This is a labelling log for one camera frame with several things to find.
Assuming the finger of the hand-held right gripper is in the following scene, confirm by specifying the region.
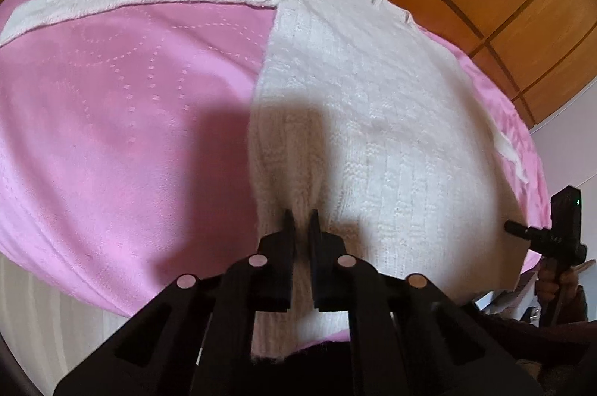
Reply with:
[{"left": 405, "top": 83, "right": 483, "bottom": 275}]
[{"left": 504, "top": 220, "right": 554, "bottom": 244}]

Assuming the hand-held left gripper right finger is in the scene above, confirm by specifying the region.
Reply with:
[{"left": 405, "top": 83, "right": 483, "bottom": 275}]
[{"left": 308, "top": 208, "right": 544, "bottom": 396}]

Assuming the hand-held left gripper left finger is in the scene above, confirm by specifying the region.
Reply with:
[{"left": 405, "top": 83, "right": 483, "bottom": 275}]
[{"left": 53, "top": 208, "right": 296, "bottom": 396}]

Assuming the white knitted sweater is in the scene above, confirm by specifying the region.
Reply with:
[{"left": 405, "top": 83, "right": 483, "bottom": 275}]
[{"left": 0, "top": 0, "right": 533, "bottom": 365}]

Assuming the person's right forearm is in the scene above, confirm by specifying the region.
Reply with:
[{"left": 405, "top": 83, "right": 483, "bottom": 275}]
[{"left": 462, "top": 286, "right": 597, "bottom": 378}]

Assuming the person's right hand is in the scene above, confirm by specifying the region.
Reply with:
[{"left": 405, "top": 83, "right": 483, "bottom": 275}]
[{"left": 535, "top": 263, "right": 582, "bottom": 326}]

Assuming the pink bed sheet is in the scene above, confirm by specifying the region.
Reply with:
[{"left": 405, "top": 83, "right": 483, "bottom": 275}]
[{"left": 0, "top": 0, "right": 549, "bottom": 343}]

